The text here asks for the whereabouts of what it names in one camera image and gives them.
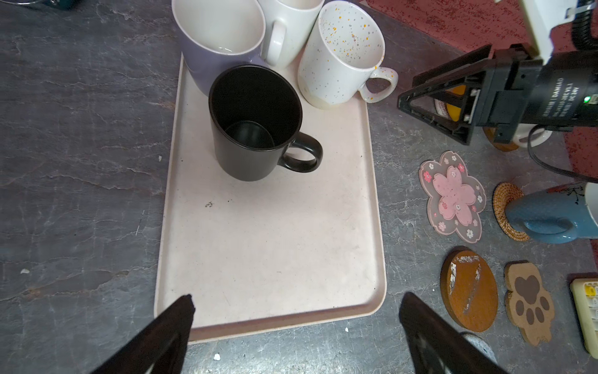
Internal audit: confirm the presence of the grey woven round coaster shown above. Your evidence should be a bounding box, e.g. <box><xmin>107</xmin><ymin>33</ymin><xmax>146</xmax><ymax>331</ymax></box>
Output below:
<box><xmin>461</xmin><ymin>332</ymin><xmax>498</xmax><ymax>364</ymax></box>

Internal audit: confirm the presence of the brown wooden round coaster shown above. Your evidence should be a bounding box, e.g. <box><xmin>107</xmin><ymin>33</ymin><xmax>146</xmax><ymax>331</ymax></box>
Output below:
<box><xmin>440</xmin><ymin>246</ymin><xmax>498</xmax><ymax>332</ymax></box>

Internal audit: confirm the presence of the black mug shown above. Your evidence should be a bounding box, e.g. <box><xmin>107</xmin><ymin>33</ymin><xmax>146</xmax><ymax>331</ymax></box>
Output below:
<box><xmin>208</xmin><ymin>65</ymin><xmax>323</xmax><ymax>182</ymax></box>

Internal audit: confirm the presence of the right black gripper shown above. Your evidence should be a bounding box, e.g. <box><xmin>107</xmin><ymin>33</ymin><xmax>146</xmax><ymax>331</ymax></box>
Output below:
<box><xmin>397</xmin><ymin>45</ymin><xmax>597</xmax><ymax>145</ymax></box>

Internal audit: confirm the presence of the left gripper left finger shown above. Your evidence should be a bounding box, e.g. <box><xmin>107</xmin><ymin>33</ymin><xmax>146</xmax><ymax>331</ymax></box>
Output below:
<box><xmin>94</xmin><ymin>295</ymin><xmax>196</xmax><ymax>373</ymax></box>

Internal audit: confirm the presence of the tan woven round coaster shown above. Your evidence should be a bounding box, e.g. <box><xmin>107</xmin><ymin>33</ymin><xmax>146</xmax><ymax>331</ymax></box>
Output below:
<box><xmin>492</xmin><ymin>182</ymin><xmax>530</xmax><ymax>242</ymax></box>

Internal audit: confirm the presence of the light blue floral mug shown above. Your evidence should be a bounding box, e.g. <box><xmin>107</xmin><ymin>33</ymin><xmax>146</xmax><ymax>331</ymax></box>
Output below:
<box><xmin>505</xmin><ymin>182</ymin><xmax>597</xmax><ymax>244</ymax></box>

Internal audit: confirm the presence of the beige serving tray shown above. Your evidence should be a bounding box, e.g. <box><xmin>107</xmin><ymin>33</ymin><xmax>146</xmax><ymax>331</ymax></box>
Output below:
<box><xmin>154</xmin><ymin>65</ymin><xmax>386</xmax><ymax>343</ymax></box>

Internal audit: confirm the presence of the white mug red inside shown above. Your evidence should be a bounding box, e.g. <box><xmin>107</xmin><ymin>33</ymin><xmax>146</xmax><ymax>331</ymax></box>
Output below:
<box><xmin>512</xmin><ymin>123</ymin><xmax>552</xmax><ymax>147</ymax></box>

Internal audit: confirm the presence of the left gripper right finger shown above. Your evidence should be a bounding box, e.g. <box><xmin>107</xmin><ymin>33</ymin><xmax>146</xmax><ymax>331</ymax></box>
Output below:
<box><xmin>399</xmin><ymin>292</ymin><xmax>505</xmax><ymax>373</ymax></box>

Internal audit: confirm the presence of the pink flower coaster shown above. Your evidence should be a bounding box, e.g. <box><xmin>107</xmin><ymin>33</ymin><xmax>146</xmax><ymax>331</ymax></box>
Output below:
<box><xmin>418</xmin><ymin>151</ymin><xmax>487</xmax><ymax>244</ymax></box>

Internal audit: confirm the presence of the brown paw coaster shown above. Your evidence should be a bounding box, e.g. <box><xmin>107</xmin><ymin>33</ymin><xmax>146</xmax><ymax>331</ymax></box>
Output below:
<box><xmin>505</xmin><ymin>262</ymin><xmax>555</xmax><ymax>347</ymax></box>

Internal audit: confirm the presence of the cream calculator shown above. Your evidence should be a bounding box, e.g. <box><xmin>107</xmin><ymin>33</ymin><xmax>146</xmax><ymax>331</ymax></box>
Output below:
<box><xmin>570</xmin><ymin>277</ymin><xmax>598</xmax><ymax>359</ymax></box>

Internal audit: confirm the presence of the yellow mug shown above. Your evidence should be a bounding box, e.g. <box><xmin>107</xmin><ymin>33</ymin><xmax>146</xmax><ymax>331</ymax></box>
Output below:
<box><xmin>434</xmin><ymin>83</ymin><xmax>468</xmax><ymax>123</ymax></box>

